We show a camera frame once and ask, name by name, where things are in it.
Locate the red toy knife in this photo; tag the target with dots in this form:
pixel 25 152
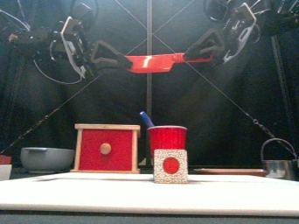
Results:
pixel 151 63

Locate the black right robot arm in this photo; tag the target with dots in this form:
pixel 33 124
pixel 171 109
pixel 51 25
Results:
pixel 280 17

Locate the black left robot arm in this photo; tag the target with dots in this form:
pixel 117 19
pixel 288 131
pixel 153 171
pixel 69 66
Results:
pixel 27 38

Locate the white sushi roll red centre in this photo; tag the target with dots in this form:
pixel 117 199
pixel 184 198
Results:
pixel 169 165

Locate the blue pen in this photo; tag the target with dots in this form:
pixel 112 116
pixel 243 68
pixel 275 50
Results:
pixel 145 119

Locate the wooden box with red drawer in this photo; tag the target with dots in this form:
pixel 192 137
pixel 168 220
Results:
pixel 105 148

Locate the red plastic cup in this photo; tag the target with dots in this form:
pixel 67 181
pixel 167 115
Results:
pixel 165 139

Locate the grey bowl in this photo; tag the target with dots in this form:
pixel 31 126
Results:
pixel 45 159

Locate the brown wooden tray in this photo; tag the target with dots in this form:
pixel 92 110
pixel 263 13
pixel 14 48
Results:
pixel 231 172

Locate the red and white container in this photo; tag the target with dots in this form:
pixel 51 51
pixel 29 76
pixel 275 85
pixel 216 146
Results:
pixel 4 167

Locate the white cutting board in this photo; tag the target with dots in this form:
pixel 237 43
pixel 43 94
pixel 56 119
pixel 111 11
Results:
pixel 149 194

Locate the grey vertical frame pole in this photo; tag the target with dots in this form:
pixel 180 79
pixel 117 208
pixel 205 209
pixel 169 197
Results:
pixel 148 96

